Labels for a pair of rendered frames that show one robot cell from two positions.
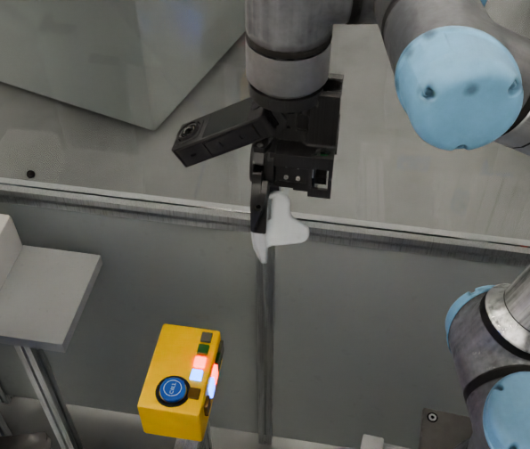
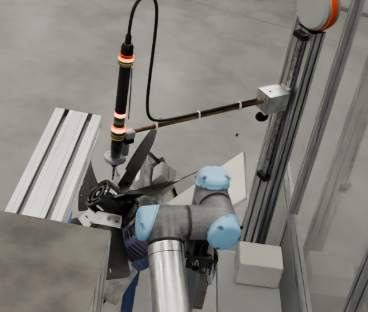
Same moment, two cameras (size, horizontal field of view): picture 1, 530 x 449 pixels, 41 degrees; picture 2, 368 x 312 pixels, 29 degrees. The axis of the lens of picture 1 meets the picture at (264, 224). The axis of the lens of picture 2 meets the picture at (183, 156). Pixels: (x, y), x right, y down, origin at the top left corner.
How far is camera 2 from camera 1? 1.43 m
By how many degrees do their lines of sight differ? 57
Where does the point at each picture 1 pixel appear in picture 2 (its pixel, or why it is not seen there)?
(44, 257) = (273, 299)
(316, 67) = not seen: hidden behind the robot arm
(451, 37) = (154, 207)
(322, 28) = not seen: hidden behind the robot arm
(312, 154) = (186, 250)
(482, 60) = (143, 211)
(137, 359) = not seen: outside the picture
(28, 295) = (245, 296)
